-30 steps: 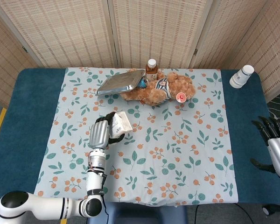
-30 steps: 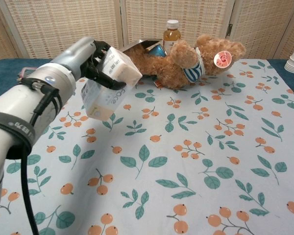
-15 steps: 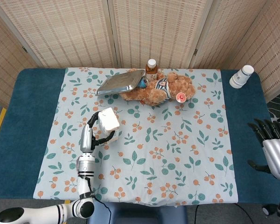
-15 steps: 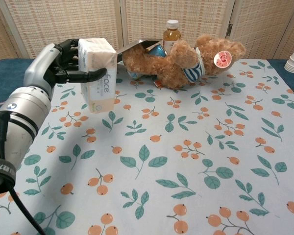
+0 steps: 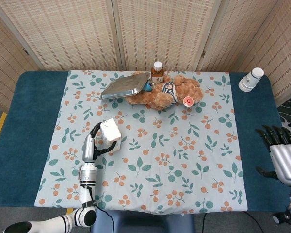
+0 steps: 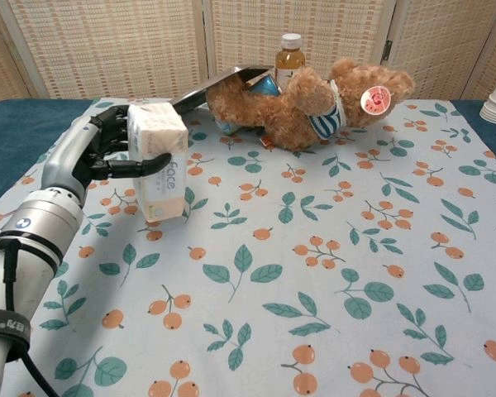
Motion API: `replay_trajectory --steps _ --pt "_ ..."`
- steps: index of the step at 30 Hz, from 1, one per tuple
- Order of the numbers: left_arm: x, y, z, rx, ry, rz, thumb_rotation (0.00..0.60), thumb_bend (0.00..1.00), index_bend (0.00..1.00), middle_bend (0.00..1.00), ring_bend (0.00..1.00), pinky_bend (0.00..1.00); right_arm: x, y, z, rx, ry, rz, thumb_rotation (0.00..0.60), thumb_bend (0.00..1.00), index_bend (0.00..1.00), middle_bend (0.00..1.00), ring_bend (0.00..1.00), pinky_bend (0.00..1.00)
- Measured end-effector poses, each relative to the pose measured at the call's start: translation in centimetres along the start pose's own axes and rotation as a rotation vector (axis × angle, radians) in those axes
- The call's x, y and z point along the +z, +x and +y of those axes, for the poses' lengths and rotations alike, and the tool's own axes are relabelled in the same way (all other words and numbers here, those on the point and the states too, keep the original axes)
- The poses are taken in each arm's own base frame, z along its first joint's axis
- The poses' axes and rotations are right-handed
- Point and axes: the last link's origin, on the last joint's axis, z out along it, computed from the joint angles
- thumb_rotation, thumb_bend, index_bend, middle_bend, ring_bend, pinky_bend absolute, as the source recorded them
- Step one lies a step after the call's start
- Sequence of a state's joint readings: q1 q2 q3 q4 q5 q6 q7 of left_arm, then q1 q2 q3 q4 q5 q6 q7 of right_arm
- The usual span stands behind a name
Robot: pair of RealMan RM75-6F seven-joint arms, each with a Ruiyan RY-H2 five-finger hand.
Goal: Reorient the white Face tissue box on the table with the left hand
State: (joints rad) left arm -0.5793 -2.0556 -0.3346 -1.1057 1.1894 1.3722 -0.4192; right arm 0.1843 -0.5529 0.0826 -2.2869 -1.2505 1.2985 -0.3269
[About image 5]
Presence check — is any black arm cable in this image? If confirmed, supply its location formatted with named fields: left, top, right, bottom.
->
left=96, top=193, right=119, bottom=220

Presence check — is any tea bottle white cap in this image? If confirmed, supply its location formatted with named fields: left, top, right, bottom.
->
left=151, top=61, right=164, bottom=84

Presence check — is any white box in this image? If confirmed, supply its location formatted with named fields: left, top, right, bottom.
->
left=98, top=118, right=122, bottom=156

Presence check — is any teal blue table cover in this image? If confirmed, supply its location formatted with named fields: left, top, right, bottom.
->
left=0, top=70, right=291, bottom=213

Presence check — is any woven rattan folding screen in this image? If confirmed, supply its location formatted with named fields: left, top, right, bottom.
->
left=0, top=0, right=291, bottom=114

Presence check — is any blue padded chair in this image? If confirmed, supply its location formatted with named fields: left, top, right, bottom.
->
left=91, top=209, right=195, bottom=233

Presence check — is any white paper cup stack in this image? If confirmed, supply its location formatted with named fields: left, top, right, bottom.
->
left=238, top=67, right=264, bottom=92

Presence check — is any stainless steel tray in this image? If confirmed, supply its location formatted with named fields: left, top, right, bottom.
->
left=99, top=72, right=151, bottom=100

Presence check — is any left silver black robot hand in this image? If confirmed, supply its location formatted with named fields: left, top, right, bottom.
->
left=82, top=122, right=118, bottom=164

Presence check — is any floral tablecloth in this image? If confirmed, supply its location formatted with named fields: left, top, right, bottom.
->
left=34, top=69, right=248, bottom=215

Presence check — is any brown teddy bear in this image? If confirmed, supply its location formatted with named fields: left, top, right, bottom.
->
left=125, top=71, right=204, bottom=112

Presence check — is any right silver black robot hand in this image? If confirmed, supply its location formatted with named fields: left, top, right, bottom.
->
left=256, top=125, right=291, bottom=187

